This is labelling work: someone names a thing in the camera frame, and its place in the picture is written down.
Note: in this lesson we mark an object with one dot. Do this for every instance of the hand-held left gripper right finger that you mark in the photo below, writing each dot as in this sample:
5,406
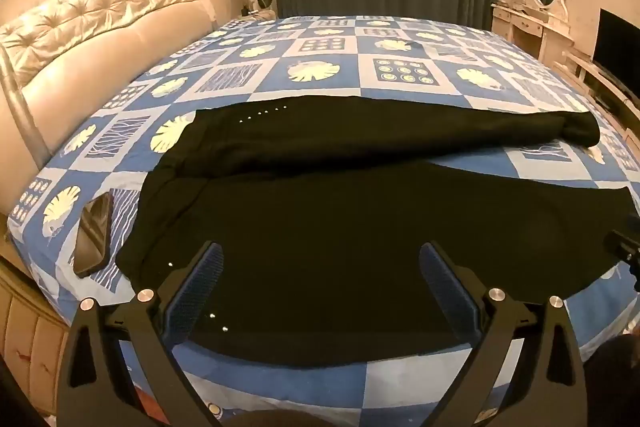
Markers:
447,297

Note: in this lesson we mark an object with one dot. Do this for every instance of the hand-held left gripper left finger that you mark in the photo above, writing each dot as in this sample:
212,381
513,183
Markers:
197,297

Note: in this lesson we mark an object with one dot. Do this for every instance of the black pants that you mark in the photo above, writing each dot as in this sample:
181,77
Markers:
325,217

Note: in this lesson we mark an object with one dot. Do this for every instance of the dark smartphone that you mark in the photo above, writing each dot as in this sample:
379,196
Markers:
92,232

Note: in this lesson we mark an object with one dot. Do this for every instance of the person's dark clothing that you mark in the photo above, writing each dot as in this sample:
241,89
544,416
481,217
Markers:
612,382

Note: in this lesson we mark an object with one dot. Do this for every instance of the white television stand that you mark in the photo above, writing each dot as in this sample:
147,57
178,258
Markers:
590,74

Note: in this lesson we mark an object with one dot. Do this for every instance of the black television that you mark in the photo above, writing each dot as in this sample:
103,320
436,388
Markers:
617,42

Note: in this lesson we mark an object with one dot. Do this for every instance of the white dressing table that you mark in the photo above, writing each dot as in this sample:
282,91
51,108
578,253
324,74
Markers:
525,24

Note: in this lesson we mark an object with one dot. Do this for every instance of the blue patterned bed sheet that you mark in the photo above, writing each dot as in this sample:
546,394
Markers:
310,44

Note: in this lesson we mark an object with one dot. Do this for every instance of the cream tufted headboard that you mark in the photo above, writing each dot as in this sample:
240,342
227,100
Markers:
100,37

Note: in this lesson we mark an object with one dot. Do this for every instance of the cream bed frame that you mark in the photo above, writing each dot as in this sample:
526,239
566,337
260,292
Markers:
30,347

